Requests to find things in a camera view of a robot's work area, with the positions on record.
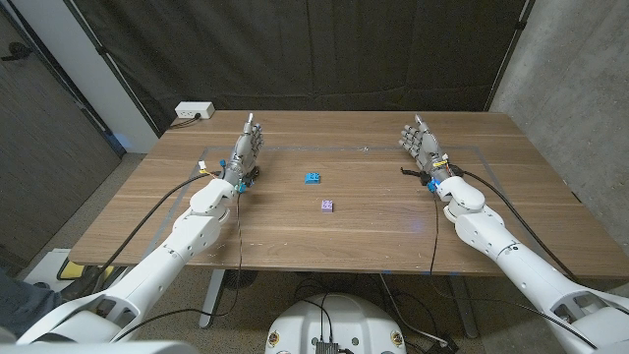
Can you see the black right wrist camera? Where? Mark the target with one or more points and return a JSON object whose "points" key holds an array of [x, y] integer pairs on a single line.
{"points": [[424, 178]]}

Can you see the purple Lego brick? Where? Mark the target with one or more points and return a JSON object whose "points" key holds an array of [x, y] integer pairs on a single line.
{"points": [[327, 206]]}

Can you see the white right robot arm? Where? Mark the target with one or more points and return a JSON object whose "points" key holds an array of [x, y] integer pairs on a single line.
{"points": [[516, 260]]}

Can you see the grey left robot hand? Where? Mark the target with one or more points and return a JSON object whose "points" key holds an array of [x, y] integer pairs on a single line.
{"points": [[244, 152]]}

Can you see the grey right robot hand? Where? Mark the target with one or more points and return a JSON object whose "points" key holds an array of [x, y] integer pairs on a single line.
{"points": [[426, 147]]}

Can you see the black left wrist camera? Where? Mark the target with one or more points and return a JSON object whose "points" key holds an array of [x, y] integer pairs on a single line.
{"points": [[252, 174]]}

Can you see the black fabric backdrop curtain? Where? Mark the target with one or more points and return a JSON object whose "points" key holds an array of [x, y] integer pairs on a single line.
{"points": [[319, 49]]}

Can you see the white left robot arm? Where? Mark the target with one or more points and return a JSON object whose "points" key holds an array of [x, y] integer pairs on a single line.
{"points": [[162, 260]]}

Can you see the black round ribbed disc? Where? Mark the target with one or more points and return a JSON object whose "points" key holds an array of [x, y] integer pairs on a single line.
{"points": [[241, 279]]}

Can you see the grey table leg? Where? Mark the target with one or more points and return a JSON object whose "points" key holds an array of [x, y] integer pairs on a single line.
{"points": [[462, 305]]}

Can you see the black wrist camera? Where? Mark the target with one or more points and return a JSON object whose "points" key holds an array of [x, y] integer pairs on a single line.
{"points": [[252, 174], [424, 178]]}

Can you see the blue Lego brick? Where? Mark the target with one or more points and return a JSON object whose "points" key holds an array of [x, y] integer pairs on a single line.
{"points": [[312, 178]]}

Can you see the black floor power adapter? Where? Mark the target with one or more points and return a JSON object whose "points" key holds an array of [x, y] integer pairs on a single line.
{"points": [[440, 346]]}

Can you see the white table leg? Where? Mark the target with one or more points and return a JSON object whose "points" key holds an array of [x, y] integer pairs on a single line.
{"points": [[212, 295]]}

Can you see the black backdrop stand pole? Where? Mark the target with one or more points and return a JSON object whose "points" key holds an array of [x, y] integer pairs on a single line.
{"points": [[105, 54], [511, 49]]}

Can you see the yellow and black floor pad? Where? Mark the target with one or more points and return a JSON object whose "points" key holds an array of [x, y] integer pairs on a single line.
{"points": [[74, 270]]}

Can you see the black finned electronics box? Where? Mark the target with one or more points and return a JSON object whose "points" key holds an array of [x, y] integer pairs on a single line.
{"points": [[326, 348]]}

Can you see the white power strip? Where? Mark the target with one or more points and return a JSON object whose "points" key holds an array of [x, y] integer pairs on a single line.
{"points": [[195, 109]]}

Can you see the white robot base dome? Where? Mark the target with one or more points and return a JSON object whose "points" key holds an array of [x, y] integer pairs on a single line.
{"points": [[344, 319]]}

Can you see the white robot torso shell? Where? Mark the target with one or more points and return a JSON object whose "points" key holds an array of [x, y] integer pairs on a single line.
{"points": [[98, 348]]}

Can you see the person in blue jeans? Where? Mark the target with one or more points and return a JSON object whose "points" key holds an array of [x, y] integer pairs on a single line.
{"points": [[19, 305]]}

